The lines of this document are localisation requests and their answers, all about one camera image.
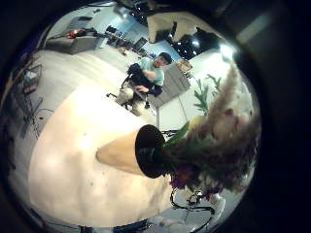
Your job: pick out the black office chair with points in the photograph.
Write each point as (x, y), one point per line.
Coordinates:
(129, 97)

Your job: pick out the tall gold cylinder vase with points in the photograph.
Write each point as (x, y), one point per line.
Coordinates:
(120, 153)

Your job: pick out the person in teal shirt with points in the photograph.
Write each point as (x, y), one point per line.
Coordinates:
(150, 69)

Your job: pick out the white cabinet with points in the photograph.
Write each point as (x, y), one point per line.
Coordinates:
(176, 81)

